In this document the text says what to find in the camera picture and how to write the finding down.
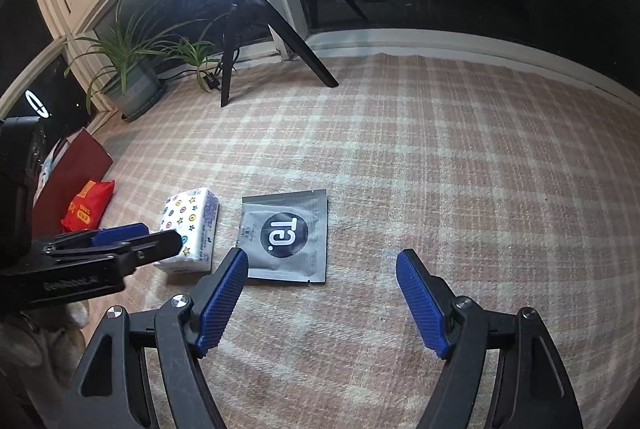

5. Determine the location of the white patterned tissue pack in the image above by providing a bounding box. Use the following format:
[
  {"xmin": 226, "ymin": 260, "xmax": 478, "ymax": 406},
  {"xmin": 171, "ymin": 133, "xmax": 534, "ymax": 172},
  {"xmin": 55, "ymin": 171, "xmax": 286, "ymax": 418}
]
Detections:
[{"xmin": 154, "ymin": 187, "xmax": 219, "ymax": 275}]

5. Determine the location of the grey foil sachet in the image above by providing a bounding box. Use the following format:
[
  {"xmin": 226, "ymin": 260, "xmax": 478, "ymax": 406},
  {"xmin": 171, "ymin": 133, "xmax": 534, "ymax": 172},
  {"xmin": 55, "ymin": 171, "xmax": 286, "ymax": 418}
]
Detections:
[{"xmin": 236, "ymin": 189, "xmax": 328, "ymax": 284}]

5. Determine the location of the red folded fabric bag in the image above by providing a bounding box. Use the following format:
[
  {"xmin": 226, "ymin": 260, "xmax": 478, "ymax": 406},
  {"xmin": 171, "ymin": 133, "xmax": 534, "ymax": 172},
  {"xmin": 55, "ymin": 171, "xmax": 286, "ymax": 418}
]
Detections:
[{"xmin": 61, "ymin": 180, "xmax": 115, "ymax": 233}]

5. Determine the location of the dark red paper bag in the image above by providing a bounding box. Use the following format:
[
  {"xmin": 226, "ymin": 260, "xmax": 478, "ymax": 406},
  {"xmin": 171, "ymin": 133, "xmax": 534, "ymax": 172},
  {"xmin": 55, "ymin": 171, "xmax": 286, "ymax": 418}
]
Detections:
[{"xmin": 32, "ymin": 128, "xmax": 113, "ymax": 238}]

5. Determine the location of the pink plaid blanket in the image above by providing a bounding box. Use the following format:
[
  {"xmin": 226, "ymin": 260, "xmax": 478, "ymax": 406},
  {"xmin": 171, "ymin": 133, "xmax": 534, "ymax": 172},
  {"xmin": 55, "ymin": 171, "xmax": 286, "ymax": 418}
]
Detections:
[{"xmin": 64, "ymin": 52, "xmax": 640, "ymax": 429}]

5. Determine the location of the potted spider plant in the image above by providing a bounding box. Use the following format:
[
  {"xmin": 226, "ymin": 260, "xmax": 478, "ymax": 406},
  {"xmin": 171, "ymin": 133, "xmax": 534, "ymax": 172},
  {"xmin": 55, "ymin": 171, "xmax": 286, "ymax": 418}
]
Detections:
[{"xmin": 66, "ymin": 0, "xmax": 216, "ymax": 122}]

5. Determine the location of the black tripod stand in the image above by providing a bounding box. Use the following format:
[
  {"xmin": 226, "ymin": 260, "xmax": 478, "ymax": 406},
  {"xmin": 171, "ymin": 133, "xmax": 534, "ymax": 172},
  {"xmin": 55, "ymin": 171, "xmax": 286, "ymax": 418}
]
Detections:
[{"xmin": 220, "ymin": 0, "xmax": 338, "ymax": 107}]

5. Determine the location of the black camera box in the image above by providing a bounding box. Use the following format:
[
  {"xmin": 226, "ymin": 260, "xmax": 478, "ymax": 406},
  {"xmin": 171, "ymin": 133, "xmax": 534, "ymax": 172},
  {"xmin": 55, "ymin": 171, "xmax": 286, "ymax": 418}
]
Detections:
[{"xmin": 0, "ymin": 116, "xmax": 46, "ymax": 271}]

